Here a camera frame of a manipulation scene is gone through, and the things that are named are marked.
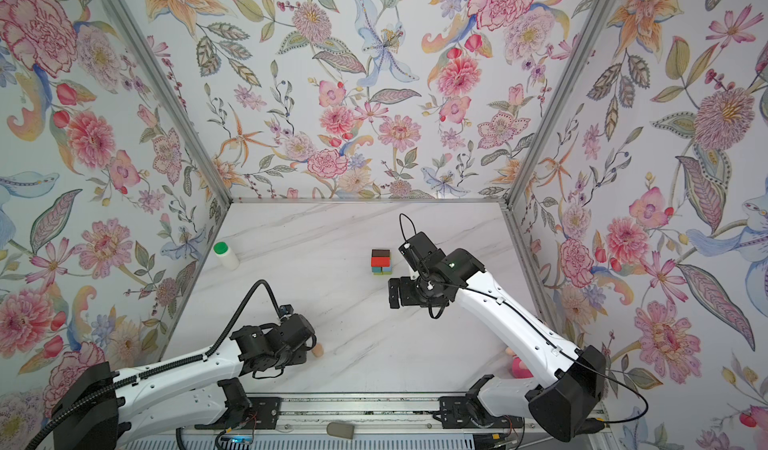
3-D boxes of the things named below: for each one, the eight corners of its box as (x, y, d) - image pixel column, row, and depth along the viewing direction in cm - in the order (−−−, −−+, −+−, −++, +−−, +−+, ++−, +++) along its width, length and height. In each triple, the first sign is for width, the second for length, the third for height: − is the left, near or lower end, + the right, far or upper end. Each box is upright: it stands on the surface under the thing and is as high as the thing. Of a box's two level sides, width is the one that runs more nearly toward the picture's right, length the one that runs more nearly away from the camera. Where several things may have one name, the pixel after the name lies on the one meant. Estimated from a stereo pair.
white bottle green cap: (223, 270, 103) (210, 253, 95) (227, 258, 106) (216, 241, 98) (237, 270, 103) (226, 253, 95) (241, 258, 106) (231, 241, 98)
